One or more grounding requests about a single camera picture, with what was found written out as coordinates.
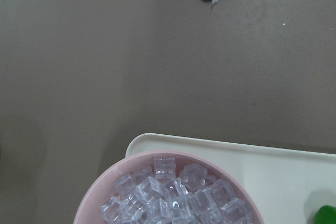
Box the pink bowl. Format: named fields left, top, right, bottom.
left=72, top=149, right=265, bottom=224

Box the pile of ice cubes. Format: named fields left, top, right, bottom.
left=101, top=157, right=255, bottom=223

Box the beige tray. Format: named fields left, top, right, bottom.
left=125, top=133, right=335, bottom=223

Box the green lime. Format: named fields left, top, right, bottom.
left=313, top=205, right=336, bottom=224

